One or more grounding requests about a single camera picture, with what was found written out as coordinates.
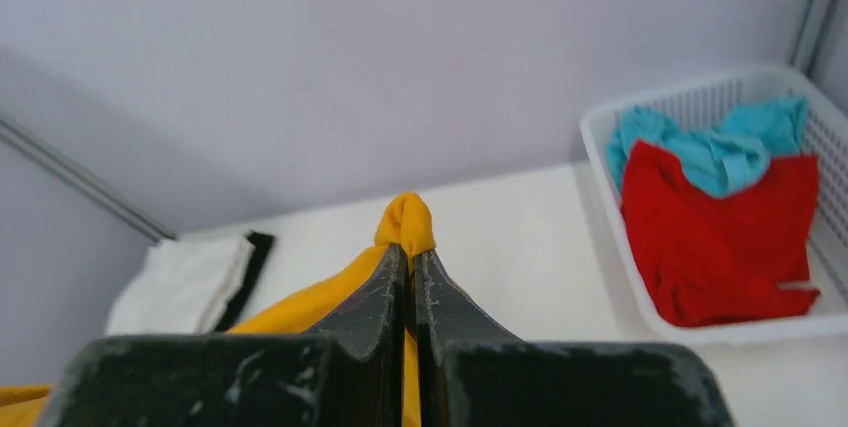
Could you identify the folded black t shirt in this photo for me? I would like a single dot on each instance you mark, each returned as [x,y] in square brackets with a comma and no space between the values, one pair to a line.
[262,244]

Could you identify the aluminium frame post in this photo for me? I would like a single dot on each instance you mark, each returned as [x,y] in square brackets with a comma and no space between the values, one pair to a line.
[80,179]
[816,21]

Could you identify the white plastic basket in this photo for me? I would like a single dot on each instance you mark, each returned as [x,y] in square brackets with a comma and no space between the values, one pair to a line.
[701,101]

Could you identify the folded white t shirt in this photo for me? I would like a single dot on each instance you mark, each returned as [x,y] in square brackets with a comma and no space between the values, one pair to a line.
[183,287]

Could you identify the teal t shirt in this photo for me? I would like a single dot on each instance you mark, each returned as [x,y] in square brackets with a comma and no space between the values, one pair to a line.
[722,160]

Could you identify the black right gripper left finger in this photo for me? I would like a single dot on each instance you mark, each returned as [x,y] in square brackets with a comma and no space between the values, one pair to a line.
[346,370]

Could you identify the yellow t shirt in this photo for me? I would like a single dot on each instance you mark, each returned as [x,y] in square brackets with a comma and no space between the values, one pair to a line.
[406,221]

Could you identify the right aluminium frame post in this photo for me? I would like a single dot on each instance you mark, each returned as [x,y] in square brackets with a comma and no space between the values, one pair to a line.
[816,21]

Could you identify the red t shirt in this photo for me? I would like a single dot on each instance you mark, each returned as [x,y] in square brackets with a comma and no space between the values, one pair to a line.
[706,261]

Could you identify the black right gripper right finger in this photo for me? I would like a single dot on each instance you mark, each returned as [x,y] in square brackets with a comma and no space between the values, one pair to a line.
[475,372]

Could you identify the left aluminium frame post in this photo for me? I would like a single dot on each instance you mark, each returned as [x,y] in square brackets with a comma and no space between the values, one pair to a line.
[80,179]

